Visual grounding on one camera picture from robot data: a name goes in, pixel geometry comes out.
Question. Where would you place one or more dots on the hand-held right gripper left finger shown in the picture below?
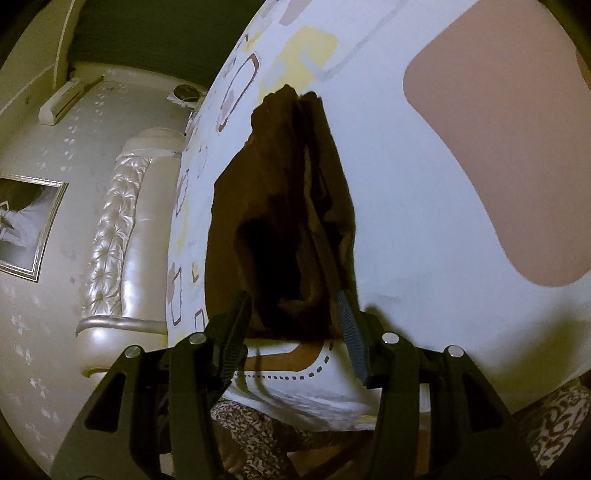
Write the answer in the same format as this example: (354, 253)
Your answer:
(235, 332)

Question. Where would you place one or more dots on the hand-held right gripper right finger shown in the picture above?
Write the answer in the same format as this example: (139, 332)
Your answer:
(351, 332)

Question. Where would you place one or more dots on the brown plaid garment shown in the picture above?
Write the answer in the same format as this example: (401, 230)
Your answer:
(277, 207)

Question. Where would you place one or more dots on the brown scroll patterned cloth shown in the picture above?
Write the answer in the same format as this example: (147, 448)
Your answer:
(249, 429)

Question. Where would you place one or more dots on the cream tufted leather headboard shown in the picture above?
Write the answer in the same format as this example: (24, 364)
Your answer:
(120, 258)

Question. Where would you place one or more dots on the small round table fan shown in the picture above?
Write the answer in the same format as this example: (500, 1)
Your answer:
(187, 94)

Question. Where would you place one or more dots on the dark green curtain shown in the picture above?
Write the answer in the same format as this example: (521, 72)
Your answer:
(161, 37)

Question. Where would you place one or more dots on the silver framed wall picture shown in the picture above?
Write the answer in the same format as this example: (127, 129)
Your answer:
(23, 221)

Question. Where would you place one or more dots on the white wall air conditioner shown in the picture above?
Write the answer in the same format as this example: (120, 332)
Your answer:
(60, 104)

